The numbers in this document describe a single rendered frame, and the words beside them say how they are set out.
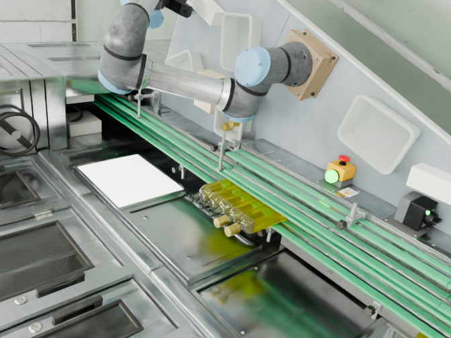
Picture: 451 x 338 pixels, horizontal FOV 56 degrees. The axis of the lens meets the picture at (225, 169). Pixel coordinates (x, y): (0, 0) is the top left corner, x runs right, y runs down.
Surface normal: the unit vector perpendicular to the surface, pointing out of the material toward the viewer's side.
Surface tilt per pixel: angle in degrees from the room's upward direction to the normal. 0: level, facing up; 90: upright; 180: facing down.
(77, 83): 90
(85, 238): 90
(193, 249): 90
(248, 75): 8
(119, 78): 59
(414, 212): 0
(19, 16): 90
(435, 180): 0
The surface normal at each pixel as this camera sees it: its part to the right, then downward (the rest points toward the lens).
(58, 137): 0.64, 0.41
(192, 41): -0.76, 0.21
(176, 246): 0.11, -0.89
